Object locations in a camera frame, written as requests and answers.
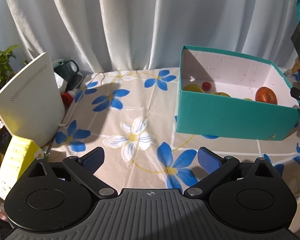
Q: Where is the small red cherry tomato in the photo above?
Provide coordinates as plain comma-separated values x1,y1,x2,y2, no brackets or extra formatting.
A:
202,81,212,92

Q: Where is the large red apple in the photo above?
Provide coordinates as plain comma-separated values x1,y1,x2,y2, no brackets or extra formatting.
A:
255,87,277,105

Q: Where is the teal cardboard box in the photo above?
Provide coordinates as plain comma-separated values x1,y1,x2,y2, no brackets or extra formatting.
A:
177,45,300,141

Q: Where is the yellow box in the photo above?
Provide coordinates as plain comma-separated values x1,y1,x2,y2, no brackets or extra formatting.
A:
0,135,44,200

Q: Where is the floral blue flower tablecloth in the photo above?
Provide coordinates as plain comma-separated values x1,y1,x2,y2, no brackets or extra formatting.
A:
48,68,300,237

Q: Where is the red white small toy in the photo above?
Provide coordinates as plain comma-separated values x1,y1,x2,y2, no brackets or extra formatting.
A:
61,90,76,108

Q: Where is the red yellow apple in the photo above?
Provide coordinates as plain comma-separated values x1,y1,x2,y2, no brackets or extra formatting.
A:
210,92,231,97

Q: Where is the white router device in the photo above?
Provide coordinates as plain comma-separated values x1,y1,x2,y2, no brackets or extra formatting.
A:
0,52,65,146

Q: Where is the yellow green pear left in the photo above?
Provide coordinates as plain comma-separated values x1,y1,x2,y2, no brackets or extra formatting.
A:
183,83,204,93

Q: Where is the dark green mug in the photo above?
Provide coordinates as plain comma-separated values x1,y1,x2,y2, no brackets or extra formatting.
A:
52,59,83,90

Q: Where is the white curtain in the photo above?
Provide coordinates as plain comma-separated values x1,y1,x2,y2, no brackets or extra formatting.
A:
0,0,297,74

